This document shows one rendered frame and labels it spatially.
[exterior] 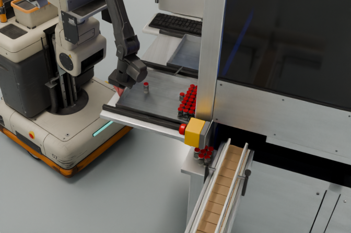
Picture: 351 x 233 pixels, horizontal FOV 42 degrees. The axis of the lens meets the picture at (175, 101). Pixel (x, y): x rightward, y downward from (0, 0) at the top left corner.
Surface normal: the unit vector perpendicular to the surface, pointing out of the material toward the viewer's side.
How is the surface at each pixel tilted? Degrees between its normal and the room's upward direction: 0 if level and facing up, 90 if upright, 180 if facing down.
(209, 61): 90
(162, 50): 0
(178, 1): 90
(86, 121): 0
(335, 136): 90
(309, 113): 90
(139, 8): 0
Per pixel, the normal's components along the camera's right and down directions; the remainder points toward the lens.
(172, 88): 0.03, -0.76
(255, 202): -0.34, 0.60
